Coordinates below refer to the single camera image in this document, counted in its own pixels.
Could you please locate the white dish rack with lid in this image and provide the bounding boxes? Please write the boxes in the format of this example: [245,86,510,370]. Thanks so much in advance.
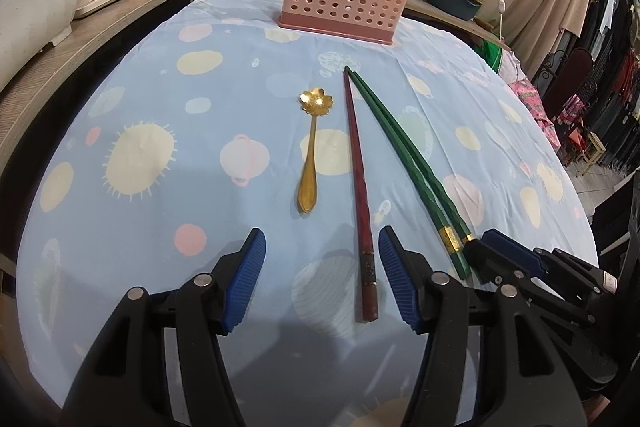
[0,0,86,80]

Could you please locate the brown-red chopstick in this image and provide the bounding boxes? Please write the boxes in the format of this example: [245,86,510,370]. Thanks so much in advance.
[342,67,380,323]

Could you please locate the pink floral cloth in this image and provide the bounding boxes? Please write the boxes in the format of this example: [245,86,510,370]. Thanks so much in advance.
[505,77,561,148]

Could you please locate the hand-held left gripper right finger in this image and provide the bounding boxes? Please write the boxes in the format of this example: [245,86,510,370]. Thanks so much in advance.
[378,226,588,427]

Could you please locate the blue printed tablecloth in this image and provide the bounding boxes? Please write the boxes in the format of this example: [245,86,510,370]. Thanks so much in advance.
[15,0,601,427]

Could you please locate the gold flower spoon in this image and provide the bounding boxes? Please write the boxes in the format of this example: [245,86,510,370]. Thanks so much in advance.
[295,89,335,214]

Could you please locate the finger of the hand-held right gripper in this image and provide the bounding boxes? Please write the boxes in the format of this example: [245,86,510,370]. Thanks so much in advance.
[482,229,618,303]
[464,239,596,328]

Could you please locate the dark metal chair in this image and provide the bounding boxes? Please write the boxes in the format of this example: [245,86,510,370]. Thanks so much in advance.
[530,47,596,122]

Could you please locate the wooden counter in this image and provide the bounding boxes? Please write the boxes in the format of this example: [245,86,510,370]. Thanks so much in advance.
[0,0,511,168]

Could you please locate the hanging clothes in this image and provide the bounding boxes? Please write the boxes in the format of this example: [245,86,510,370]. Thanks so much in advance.
[575,0,640,178]

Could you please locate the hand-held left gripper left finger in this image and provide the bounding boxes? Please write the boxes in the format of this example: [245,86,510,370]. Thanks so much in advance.
[60,228,267,427]

